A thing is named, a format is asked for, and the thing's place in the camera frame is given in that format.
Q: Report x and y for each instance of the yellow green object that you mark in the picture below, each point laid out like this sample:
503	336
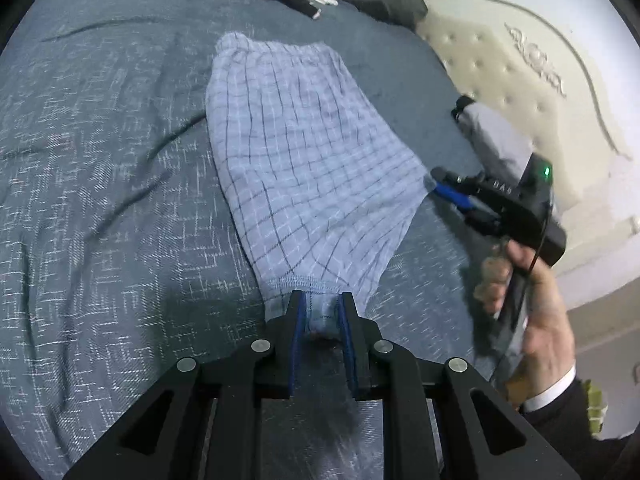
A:
595	405

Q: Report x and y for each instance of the person's right forearm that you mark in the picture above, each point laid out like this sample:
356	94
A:
575	415

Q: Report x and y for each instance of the dark blue patterned blanket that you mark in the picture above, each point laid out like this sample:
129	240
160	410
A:
100	210

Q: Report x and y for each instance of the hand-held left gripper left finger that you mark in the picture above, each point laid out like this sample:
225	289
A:
297	345

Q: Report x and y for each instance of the person's right hand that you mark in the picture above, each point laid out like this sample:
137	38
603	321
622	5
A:
545	330

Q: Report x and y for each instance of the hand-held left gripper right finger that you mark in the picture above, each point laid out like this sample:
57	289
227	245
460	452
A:
348	350

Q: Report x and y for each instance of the light blue checked shorts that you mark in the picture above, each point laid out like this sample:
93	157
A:
300	160

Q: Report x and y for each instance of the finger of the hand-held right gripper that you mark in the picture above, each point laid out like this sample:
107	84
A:
485	220
452	192

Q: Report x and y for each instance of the cream tufted headboard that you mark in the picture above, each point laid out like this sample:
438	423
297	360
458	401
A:
500	60

